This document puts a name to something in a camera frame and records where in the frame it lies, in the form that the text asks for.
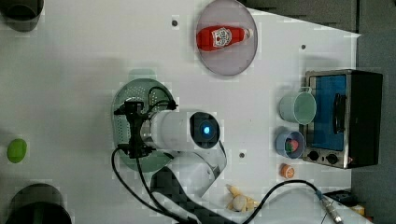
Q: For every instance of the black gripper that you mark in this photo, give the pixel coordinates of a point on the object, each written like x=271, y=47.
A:
x=133, y=111

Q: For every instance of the green oval strainer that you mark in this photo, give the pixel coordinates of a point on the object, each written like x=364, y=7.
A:
x=143, y=86

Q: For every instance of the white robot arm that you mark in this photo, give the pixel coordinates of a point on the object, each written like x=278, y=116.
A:
x=178, y=156

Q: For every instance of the green cylinder cap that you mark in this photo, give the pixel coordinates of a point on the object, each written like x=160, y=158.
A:
x=16, y=150

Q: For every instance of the red ketchup bottle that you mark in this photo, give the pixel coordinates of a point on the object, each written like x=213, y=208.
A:
x=218, y=37

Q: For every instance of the purple round plate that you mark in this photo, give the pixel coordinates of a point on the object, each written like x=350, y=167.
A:
x=237, y=58

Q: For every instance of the toy banana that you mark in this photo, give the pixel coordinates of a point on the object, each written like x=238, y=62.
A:
x=240, y=202

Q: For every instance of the blue small bowl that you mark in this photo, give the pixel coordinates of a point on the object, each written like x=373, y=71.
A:
x=280, y=144

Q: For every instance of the orange slice toy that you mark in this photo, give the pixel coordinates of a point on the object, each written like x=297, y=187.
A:
x=286, y=171

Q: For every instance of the toy strawberry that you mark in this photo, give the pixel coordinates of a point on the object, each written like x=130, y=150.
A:
x=291, y=145

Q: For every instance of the green mug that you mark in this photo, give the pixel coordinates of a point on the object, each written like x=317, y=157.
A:
x=298, y=107

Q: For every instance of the toaster oven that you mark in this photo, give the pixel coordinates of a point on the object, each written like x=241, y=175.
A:
x=345, y=131

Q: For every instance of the black cylinder post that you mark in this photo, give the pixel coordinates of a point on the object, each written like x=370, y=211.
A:
x=38, y=204

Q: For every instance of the dark cylinder post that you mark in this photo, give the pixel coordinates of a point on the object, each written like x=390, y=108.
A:
x=21, y=15

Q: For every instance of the metal cable connector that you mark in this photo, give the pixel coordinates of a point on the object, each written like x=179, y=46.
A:
x=330, y=210

